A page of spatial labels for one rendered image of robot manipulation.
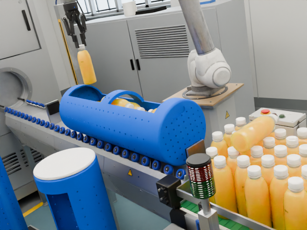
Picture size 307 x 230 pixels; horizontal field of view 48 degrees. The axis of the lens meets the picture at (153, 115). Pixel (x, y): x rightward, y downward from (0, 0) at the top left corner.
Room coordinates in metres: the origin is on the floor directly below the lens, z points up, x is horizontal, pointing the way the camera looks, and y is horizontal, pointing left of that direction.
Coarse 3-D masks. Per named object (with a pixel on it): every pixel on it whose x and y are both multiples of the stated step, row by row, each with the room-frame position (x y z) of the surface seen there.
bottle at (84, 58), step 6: (84, 48) 1.95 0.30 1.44; (78, 54) 1.94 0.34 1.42; (84, 54) 1.93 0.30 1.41; (78, 60) 1.94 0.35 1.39; (84, 60) 1.93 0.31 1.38; (90, 60) 1.95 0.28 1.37; (84, 66) 1.93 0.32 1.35; (90, 66) 1.94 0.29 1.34; (84, 72) 1.93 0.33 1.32; (90, 72) 1.93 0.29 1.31; (84, 78) 1.94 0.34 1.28; (90, 78) 1.93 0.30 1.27
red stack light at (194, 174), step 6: (210, 162) 0.76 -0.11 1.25; (192, 168) 0.75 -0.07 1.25; (198, 168) 0.75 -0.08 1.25; (204, 168) 0.75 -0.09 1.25; (210, 168) 0.75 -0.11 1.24; (192, 174) 0.75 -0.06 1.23; (198, 174) 0.75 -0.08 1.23; (204, 174) 0.75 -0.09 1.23; (210, 174) 0.75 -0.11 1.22; (192, 180) 0.76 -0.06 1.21; (198, 180) 0.75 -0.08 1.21; (204, 180) 0.75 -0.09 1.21
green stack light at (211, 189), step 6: (210, 180) 0.75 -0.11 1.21; (192, 186) 0.76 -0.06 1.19; (198, 186) 0.75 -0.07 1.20; (204, 186) 0.74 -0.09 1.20; (210, 186) 0.75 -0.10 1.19; (192, 192) 0.76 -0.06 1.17; (198, 192) 0.75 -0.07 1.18; (204, 192) 0.74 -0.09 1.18; (210, 192) 0.75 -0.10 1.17; (198, 198) 0.75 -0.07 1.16; (204, 198) 0.75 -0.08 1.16
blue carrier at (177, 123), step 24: (72, 96) 2.00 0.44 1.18; (96, 96) 2.09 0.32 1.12; (72, 120) 1.82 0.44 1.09; (96, 120) 1.62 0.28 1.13; (120, 120) 1.47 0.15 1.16; (144, 120) 1.35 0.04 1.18; (168, 120) 1.29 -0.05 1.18; (192, 120) 1.37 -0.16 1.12; (120, 144) 1.51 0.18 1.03; (144, 144) 1.33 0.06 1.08; (168, 144) 1.28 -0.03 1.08
